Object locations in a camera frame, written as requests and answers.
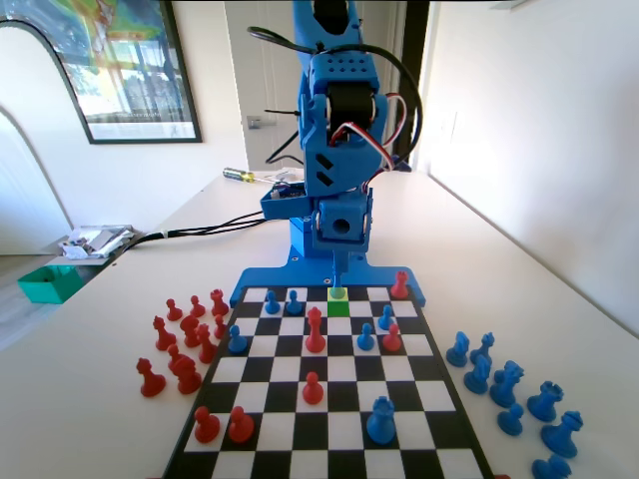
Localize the red chess rook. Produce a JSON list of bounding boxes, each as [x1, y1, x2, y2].
[[209, 288, 231, 317], [389, 270, 410, 300]]

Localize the red chess king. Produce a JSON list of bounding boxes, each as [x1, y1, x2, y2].
[[305, 306, 327, 355]]

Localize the red chess knight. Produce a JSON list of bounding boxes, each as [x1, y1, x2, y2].
[[175, 354, 204, 396], [179, 313, 203, 349]]

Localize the blue chess rook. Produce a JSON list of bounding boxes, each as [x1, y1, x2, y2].
[[365, 395, 397, 446], [525, 381, 566, 422]]

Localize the blue chess piece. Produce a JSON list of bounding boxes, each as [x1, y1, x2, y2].
[[530, 453, 573, 479]]

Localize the black white chessboard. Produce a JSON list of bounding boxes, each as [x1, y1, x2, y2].
[[160, 284, 495, 479]]

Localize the white door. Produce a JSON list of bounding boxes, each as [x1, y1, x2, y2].
[[223, 0, 401, 172]]

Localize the pile of papers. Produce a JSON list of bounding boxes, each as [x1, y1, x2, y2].
[[56, 225, 137, 261]]

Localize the black framed poster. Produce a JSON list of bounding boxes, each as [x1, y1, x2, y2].
[[58, 0, 204, 146]]

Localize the green plastic bin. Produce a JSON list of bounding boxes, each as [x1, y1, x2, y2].
[[16, 264, 84, 305]]

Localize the white arched panel black edge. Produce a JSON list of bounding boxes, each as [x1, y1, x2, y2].
[[0, 18, 74, 256]]

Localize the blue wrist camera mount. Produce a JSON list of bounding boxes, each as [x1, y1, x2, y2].
[[259, 183, 314, 222]]

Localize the blue base plate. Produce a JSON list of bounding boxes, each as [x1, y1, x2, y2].
[[229, 248, 430, 308]]

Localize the black cable behind arm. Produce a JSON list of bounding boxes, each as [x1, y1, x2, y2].
[[266, 127, 304, 167]]

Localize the black power cable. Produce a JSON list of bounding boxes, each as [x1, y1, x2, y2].
[[112, 209, 266, 256], [112, 219, 271, 256]]

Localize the yellow handle screwdriver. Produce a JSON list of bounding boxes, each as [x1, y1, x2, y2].
[[222, 167, 274, 186]]

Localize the silver door handle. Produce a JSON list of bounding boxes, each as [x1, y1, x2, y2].
[[246, 115, 301, 132]]

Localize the red white servo wires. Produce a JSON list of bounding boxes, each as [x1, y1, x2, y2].
[[327, 93, 411, 177]]

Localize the black camera cable loop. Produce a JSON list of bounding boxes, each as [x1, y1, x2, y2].
[[247, 26, 426, 167]]

